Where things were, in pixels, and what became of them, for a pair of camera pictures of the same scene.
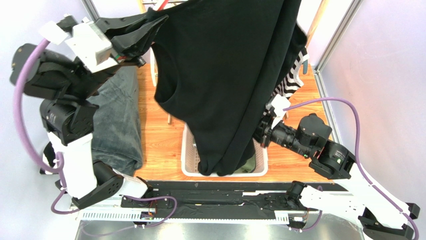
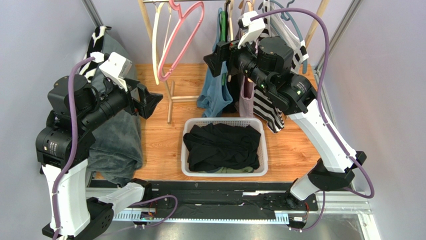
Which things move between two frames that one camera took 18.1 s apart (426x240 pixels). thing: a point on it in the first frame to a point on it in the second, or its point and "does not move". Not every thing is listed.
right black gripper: (263, 133) to (221, 55)
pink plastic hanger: (163, 5) to (177, 7)
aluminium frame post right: (347, 18) does not move
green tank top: (248, 167) to (228, 170)
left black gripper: (131, 36) to (148, 100)
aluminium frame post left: (91, 9) does not move
